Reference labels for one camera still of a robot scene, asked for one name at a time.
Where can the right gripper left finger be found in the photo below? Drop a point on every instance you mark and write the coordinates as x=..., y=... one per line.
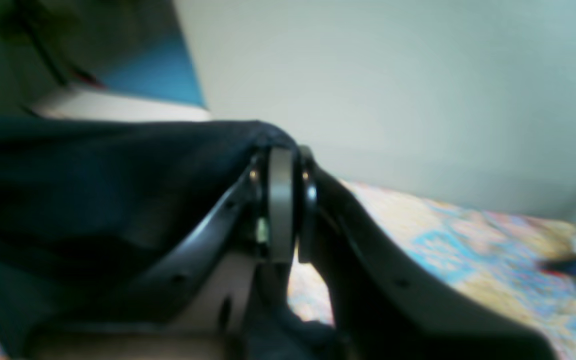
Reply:
x=191, y=304

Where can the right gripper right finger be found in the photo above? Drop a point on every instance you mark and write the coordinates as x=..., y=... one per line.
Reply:
x=385, y=305

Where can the black t-shirt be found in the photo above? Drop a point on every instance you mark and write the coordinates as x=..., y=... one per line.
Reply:
x=87, y=205

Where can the patterned tablecloth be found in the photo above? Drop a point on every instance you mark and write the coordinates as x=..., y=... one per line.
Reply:
x=490, y=257

